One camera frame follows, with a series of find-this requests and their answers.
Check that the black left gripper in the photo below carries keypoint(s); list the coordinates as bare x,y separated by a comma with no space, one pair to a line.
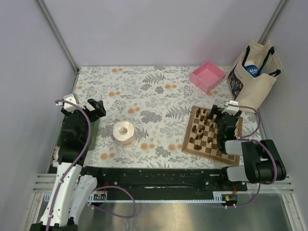
99,111

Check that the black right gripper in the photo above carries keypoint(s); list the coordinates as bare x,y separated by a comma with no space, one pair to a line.
216,110

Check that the wooden chess board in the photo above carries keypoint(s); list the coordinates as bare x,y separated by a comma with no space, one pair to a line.
201,138

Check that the peach toilet paper roll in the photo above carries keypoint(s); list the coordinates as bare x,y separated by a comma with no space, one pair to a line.
124,134

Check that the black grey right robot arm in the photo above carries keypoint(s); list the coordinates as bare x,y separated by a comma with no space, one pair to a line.
262,162

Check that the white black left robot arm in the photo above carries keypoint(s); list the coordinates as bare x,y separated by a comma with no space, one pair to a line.
72,186

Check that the green open box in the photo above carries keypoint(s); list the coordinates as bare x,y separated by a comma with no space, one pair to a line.
94,132

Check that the pink open box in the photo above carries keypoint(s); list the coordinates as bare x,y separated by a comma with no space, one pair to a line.
207,76

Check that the cream canvas tote bag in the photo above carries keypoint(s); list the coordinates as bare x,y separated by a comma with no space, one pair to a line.
250,91

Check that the floral table mat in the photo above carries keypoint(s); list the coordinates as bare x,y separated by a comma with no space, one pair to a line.
157,101

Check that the blue white bottle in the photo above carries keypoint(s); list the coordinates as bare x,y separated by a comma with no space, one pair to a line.
252,69

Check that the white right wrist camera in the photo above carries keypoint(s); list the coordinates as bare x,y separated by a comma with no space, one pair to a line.
231,108

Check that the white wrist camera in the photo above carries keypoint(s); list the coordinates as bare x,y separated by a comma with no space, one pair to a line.
72,98
231,108

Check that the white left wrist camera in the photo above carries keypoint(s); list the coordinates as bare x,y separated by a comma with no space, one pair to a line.
72,98

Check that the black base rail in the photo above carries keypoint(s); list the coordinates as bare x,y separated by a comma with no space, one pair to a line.
208,180

